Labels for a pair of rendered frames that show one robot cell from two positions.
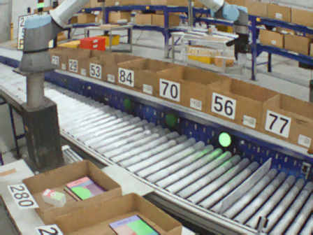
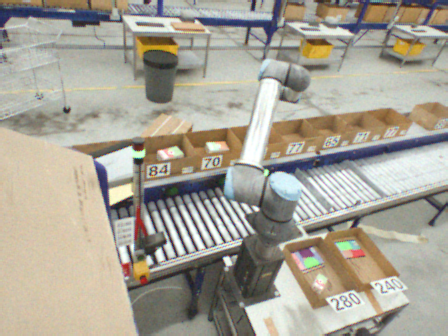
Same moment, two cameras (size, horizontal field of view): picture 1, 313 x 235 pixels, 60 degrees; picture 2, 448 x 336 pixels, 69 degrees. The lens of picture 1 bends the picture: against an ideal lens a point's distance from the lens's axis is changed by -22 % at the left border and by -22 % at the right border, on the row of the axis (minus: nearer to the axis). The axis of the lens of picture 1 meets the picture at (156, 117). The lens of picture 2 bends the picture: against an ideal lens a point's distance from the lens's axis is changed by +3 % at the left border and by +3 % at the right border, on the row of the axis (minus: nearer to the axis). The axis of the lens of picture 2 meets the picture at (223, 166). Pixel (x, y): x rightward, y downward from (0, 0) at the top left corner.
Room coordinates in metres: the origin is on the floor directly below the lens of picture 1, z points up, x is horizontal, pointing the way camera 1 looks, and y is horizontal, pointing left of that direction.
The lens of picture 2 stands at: (1.47, 1.73, 2.41)
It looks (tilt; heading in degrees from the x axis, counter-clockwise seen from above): 38 degrees down; 282
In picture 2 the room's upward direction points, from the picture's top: 12 degrees clockwise
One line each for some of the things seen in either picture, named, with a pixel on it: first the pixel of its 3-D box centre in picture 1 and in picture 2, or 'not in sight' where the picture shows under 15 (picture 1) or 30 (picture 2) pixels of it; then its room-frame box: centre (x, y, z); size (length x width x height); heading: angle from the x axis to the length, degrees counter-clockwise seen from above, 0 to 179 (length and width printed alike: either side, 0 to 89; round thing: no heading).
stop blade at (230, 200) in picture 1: (249, 184); (311, 189); (1.17, -0.43, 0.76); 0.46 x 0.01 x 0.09; 135
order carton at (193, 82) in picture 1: (194, 87); (212, 149); (2.00, -0.23, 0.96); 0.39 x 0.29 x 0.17; 45
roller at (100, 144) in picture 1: (122, 137); (214, 216); (1.79, 0.20, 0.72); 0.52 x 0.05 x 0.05; 135
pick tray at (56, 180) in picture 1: (68, 193); (317, 269); (1.05, 0.37, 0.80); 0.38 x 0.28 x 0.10; 130
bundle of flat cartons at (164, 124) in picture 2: not in sight; (166, 134); (2.98, -1.43, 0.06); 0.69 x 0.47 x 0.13; 92
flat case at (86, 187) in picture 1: (88, 190); (306, 258); (1.12, 0.29, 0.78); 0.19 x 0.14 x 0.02; 44
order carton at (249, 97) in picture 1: (244, 103); (255, 142); (1.73, -0.51, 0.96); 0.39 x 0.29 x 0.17; 45
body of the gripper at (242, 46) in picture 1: (242, 43); not in sight; (1.70, -0.48, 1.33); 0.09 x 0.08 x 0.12; 47
